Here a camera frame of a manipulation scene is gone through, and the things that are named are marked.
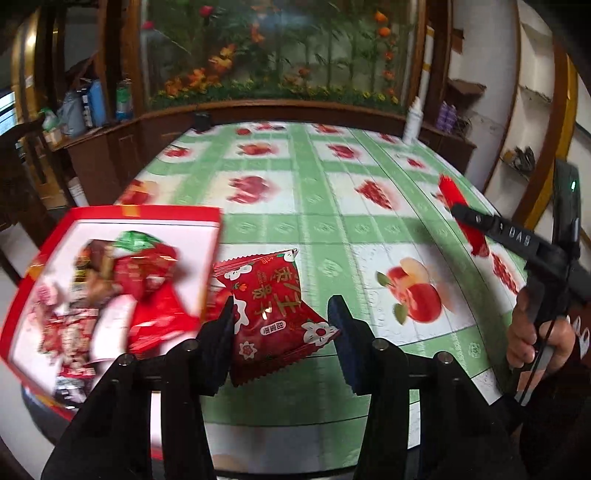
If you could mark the person's right forearm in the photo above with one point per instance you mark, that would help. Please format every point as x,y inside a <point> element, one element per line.
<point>563,415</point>

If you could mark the person's right hand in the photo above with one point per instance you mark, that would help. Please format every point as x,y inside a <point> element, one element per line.
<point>521,341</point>

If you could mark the green candy packet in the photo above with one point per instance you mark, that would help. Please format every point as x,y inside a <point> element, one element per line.
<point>136,241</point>

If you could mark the red cardboard box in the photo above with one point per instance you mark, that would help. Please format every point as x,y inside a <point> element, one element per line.
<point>138,217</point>

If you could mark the white paper roll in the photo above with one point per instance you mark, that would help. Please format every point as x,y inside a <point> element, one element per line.
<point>428,50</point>

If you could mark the green fruit-print tablecloth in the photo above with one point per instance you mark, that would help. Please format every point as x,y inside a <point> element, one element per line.
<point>323,221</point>

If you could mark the dark wooden furniture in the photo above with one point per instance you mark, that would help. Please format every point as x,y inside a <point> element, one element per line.
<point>23,184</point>

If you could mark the red white heart candy packet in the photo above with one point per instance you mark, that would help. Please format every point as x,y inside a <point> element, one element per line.
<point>69,341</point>

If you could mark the blue box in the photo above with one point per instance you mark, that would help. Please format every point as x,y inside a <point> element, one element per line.
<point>97,104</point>

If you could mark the small brown wall shelf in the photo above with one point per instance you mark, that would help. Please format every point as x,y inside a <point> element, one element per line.
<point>467,86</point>

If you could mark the white spray bottle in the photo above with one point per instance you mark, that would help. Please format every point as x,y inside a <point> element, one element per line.
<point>412,122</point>

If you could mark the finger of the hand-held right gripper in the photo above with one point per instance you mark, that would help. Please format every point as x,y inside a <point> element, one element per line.
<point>471,218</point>

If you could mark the red brown-print snack packet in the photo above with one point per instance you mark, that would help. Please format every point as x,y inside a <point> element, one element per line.
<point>157,314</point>

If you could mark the flower landscape glass panel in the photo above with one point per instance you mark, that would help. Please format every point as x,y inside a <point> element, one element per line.
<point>277,46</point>

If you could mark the shoes on shelf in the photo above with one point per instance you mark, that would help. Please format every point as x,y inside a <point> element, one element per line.
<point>521,159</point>

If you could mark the red flower-print snack packet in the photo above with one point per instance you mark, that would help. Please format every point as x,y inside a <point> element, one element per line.
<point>272,314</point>

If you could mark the brown snack packet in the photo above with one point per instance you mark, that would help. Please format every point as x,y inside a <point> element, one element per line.
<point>94,272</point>

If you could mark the plain red packet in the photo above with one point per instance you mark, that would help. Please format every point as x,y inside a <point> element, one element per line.
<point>455,194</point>

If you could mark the grey bag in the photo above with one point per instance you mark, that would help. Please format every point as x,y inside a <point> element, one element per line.
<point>73,115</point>

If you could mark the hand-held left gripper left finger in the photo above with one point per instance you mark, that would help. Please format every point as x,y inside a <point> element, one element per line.
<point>217,346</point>

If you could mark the black white snack packet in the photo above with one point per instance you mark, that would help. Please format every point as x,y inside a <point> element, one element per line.
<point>73,392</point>

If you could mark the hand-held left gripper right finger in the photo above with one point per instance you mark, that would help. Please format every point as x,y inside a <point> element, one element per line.
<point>346,341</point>

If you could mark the green bottle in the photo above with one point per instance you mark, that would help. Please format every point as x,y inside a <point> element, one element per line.
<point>124,101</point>

